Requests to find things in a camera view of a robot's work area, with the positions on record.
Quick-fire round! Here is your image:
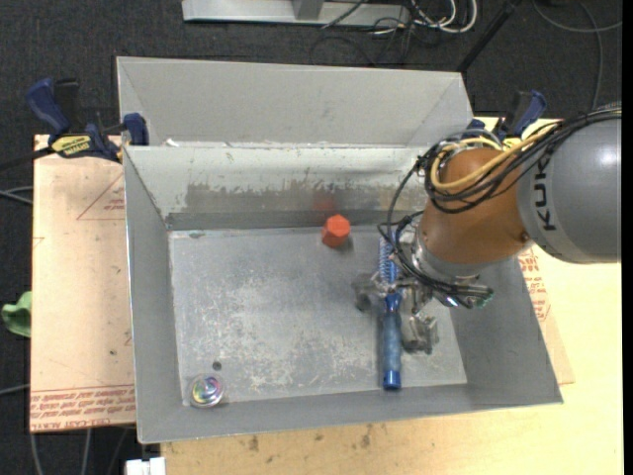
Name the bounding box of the orange-red hexagonal block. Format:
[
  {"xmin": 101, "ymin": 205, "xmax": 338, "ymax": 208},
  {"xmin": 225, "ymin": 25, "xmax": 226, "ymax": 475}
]
[{"xmin": 320, "ymin": 214, "xmax": 353, "ymax": 249}]

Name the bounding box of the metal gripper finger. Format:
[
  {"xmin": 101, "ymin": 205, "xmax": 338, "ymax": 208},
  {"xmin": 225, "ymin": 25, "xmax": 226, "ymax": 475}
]
[
  {"xmin": 402, "ymin": 313, "xmax": 440, "ymax": 356},
  {"xmin": 351, "ymin": 271, "xmax": 386, "ymax": 314}
]

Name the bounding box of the clear ball with colour swirl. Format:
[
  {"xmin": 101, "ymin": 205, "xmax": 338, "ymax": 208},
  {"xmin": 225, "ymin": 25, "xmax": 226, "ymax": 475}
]
[{"xmin": 187, "ymin": 373, "xmax": 228, "ymax": 410}]

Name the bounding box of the blue-handled whisk with wire coil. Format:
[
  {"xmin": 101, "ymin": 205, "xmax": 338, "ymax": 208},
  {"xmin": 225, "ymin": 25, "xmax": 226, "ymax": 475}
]
[{"xmin": 377, "ymin": 237, "xmax": 406, "ymax": 392}]

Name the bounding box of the grey metal bin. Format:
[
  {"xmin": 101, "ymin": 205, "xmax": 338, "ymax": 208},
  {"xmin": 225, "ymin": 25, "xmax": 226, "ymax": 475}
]
[{"xmin": 116, "ymin": 55, "xmax": 565, "ymax": 445}]

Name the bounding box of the brown cardboard board red print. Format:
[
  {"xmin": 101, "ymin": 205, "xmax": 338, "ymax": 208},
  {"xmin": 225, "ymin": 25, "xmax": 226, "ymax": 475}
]
[{"xmin": 29, "ymin": 134, "xmax": 578, "ymax": 434}]

